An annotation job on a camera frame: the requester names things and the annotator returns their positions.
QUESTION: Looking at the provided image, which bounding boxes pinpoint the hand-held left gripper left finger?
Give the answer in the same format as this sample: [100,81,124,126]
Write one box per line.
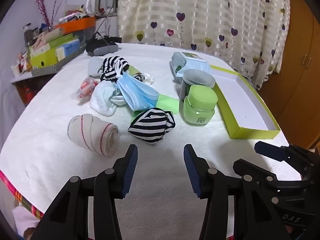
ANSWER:
[30,144,138,240]

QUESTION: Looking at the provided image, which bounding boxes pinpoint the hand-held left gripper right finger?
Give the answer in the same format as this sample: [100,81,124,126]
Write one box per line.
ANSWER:
[183,144,292,240]

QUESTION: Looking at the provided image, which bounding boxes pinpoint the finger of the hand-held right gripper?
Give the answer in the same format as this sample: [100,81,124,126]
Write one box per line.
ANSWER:
[233,159,308,205]
[254,141,313,167]

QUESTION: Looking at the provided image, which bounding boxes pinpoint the striped sock ball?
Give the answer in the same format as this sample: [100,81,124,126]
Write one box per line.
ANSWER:
[127,107,176,145]

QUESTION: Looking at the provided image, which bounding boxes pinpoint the green cardboard box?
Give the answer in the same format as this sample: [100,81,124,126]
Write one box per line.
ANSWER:
[209,64,281,139]

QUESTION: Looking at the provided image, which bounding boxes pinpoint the light green cloth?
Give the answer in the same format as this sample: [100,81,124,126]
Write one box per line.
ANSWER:
[135,94,180,117]

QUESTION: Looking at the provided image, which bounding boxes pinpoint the white pale blue sock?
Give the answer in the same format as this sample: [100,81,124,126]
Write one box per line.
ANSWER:
[89,82,128,117]

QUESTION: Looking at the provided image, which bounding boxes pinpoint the black white striped sock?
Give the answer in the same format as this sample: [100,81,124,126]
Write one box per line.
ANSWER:
[100,56,130,83]

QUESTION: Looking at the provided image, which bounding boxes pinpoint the white bandage roll red stitching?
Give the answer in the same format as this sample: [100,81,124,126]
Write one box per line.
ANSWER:
[67,114,120,156]

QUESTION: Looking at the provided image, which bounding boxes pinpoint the white terry table cover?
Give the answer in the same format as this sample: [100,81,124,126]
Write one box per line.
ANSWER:
[0,42,303,240]

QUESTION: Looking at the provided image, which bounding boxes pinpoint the green jar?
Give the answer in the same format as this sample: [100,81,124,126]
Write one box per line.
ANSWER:
[183,85,218,127]

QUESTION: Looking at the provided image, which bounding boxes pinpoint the wooden wardrobe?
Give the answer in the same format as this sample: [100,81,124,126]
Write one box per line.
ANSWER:
[257,0,320,150]

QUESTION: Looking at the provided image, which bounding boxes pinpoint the clear packet with red contents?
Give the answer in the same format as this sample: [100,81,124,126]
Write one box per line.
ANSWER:
[71,77,99,104]

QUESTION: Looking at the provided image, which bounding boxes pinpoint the wet wipes pack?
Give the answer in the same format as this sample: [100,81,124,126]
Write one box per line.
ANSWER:
[170,52,212,84]

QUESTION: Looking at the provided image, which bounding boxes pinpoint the colourful plaid blanket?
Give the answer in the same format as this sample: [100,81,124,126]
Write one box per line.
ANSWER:
[0,170,45,220]

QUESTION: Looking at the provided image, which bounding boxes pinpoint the grey black headset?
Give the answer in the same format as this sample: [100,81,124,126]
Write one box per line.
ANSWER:
[86,35,122,56]

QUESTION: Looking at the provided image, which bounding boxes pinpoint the striped cardboard tray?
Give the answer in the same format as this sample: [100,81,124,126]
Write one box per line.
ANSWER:
[31,46,87,77]

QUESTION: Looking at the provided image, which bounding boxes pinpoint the blue white box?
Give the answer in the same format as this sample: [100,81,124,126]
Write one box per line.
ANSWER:
[55,40,80,60]

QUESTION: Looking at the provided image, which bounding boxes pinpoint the small side table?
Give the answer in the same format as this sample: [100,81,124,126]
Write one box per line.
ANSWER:
[10,75,33,108]

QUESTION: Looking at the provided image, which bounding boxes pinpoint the green file box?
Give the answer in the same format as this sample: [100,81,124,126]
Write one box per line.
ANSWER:
[29,32,80,68]

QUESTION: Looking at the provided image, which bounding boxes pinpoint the cream curtain with hearts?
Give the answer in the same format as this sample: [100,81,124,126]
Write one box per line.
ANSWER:
[117,0,292,90]

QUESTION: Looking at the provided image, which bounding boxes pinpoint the orange box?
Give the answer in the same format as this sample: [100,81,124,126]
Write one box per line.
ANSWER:
[54,17,97,34]

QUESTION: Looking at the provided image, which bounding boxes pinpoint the beige roll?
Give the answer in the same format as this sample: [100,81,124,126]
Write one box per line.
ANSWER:
[32,27,65,49]

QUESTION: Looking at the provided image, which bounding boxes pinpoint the glass jar dark lid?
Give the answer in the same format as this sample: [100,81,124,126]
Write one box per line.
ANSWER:
[24,24,33,47]

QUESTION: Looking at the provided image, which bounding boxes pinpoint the purple decorative branches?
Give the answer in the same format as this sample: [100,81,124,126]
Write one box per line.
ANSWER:
[32,0,75,29]

